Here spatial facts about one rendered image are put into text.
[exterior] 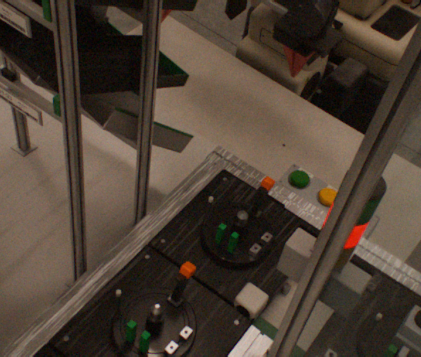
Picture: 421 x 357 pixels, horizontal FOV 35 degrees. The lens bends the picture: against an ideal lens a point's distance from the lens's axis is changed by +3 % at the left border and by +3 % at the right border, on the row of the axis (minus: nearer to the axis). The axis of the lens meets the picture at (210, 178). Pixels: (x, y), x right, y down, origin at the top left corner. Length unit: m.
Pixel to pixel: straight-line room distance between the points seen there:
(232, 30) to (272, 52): 1.37
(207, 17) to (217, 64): 1.58
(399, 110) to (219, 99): 1.03
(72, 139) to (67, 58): 0.15
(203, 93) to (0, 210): 0.57
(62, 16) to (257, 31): 1.14
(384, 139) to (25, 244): 0.86
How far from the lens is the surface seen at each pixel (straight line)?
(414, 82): 0.64
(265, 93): 1.70
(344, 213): 0.80
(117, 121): 1.12
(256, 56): 1.90
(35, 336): 1.17
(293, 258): 0.95
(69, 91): 0.90
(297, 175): 1.38
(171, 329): 1.13
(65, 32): 0.83
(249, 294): 1.17
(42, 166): 1.49
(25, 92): 0.99
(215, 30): 3.26
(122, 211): 1.41
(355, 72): 2.01
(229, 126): 1.60
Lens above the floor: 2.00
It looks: 50 degrees down
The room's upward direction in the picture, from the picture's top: 11 degrees clockwise
